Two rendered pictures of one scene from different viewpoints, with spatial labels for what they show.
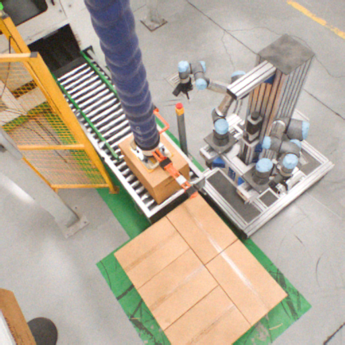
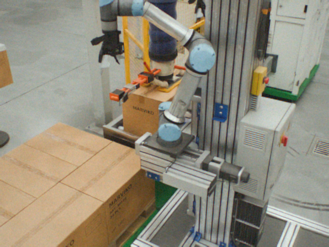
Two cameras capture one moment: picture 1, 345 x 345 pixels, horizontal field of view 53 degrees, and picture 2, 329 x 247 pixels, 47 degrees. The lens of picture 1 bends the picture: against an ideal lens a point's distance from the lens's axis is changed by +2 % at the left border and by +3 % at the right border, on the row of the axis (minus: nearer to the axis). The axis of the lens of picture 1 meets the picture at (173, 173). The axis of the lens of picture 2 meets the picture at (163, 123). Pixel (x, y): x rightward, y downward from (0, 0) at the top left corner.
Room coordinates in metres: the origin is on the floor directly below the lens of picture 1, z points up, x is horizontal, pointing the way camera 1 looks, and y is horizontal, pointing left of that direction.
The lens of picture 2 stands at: (0.18, -2.27, 2.23)
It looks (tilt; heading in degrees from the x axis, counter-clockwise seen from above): 30 degrees down; 59
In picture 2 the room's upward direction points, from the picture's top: straight up
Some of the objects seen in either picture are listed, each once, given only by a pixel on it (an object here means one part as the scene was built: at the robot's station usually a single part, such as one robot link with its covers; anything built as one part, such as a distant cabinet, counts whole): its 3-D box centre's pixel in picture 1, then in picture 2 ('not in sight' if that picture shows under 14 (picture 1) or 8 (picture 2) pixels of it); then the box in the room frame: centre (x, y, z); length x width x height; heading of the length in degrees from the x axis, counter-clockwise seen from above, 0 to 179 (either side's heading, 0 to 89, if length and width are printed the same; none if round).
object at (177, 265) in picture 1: (196, 276); (53, 198); (0.60, -0.03, 0.34); 1.20 x 1.00 x 0.40; 27
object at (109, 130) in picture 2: (176, 196); (138, 140); (1.33, 0.01, 0.58); 0.70 x 0.03 x 0.06; 117
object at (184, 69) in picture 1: (183, 69); not in sight; (1.75, -0.21, 1.82); 0.09 x 0.08 x 0.11; 88
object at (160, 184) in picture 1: (155, 163); (163, 103); (1.66, 0.16, 0.75); 0.60 x 0.40 x 0.40; 27
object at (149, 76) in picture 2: (166, 163); (146, 77); (1.44, 0.05, 1.08); 0.10 x 0.08 x 0.06; 118
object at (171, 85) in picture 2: (158, 145); (172, 80); (1.71, 0.08, 0.97); 0.34 x 0.10 x 0.05; 28
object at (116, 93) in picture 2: (191, 192); (117, 94); (1.13, -0.11, 1.08); 0.08 x 0.07 x 0.05; 28
